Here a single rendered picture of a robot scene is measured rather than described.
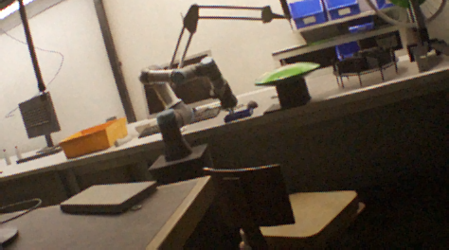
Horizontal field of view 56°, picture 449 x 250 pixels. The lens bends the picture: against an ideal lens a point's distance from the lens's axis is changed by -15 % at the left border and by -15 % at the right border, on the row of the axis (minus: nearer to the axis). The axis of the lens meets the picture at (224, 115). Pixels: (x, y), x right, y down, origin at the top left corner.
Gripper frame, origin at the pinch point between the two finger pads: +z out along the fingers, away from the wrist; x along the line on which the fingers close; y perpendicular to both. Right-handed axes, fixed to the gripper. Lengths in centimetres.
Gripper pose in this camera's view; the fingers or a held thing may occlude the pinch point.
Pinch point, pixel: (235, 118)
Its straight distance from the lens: 228.4
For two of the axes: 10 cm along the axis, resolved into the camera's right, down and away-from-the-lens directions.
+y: 1.4, -6.5, 7.5
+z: 4.0, 7.3, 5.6
